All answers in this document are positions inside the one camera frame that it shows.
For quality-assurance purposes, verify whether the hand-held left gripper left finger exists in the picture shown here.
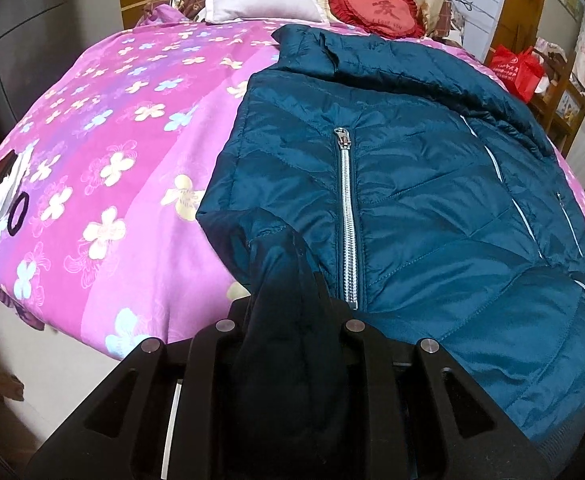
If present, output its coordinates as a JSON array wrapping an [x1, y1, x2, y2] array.
[[25, 300, 253, 480]]

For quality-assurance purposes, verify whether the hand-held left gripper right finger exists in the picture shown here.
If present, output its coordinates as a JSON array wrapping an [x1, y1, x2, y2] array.
[[315, 272, 553, 480]]

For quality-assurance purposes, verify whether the teal puffer jacket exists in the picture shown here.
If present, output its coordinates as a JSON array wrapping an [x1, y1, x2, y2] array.
[[196, 24, 585, 480]]

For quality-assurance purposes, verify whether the pink floral bedsheet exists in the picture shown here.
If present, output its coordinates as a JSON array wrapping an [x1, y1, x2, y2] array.
[[0, 19, 585, 361]]

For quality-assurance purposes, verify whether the white cloth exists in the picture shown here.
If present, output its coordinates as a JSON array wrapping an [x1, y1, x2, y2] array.
[[0, 145, 36, 246]]

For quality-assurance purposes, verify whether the red shopping bag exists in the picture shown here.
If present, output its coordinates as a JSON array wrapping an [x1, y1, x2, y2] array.
[[489, 45, 544, 102]]

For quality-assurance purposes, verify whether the brown patterned quilt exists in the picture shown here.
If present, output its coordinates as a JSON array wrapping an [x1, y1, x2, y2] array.
[[425, 2, 465, 46]]

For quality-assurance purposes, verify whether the wooden chair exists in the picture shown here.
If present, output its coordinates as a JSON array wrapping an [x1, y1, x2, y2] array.
[[527, 37, 585, 156]]

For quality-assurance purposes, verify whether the red heart cushion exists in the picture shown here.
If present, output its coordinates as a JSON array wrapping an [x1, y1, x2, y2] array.
[[328, 0, 425, 40]]

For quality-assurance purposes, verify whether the pink cloth pile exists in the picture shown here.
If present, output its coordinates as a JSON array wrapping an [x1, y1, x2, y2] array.
[[537, 37, 573, 61]]

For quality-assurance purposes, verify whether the grey refrigerator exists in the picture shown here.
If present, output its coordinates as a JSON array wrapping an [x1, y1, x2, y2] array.
[[0, 0, 123, 126]]

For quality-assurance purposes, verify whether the black hair tie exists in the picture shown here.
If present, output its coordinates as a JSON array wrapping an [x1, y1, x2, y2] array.
[[6, 194, 30, 236]]

